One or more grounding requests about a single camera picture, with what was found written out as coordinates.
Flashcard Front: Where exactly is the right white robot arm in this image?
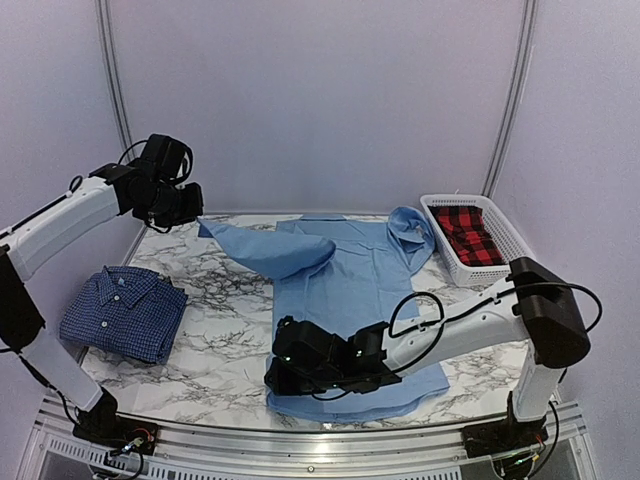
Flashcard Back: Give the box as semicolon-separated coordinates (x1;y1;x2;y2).
265;257;597;448

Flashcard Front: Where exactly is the left aluminium frame post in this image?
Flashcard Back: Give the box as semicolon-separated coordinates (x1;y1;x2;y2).
94;0;133;148

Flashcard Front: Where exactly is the aluminium frame post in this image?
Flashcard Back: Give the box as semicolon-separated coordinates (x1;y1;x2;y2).
482;0;539;198
94;0;133;148

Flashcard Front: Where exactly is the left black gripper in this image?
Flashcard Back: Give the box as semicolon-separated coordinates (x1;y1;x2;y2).
137;180;203;228

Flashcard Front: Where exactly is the right aluminium frame post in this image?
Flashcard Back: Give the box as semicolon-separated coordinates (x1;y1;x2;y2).
482;0;539;198

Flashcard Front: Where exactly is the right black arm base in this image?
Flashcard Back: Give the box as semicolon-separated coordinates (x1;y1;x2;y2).
462;392;549;458

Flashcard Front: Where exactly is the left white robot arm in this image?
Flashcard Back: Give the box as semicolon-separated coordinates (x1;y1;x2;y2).
1;134;204;445

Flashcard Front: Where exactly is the white plastic basket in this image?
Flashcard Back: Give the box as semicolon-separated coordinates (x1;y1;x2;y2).
420;194;534;287

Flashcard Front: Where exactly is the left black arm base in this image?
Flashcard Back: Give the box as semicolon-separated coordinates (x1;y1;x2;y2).
72;388;159;455

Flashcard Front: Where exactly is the front aluminium rail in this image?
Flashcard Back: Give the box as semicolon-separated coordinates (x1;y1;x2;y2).
29;394;596;480

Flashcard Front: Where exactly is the red black plaid shirt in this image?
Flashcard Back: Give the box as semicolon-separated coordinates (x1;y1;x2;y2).
429;206;505;267

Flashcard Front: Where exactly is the light blue long sleeve shirt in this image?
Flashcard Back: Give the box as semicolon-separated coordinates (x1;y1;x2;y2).
198;207;449;423

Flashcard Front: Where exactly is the folded blue checked shirt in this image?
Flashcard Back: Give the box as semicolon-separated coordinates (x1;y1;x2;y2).
59;266;188;364

